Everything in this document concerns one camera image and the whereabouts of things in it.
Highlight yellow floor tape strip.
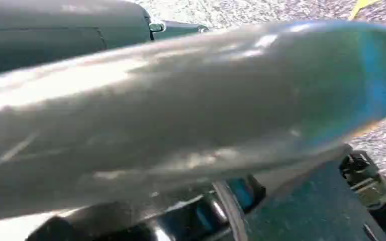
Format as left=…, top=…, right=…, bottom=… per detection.
left=347, top=0, right=382, bottom=21

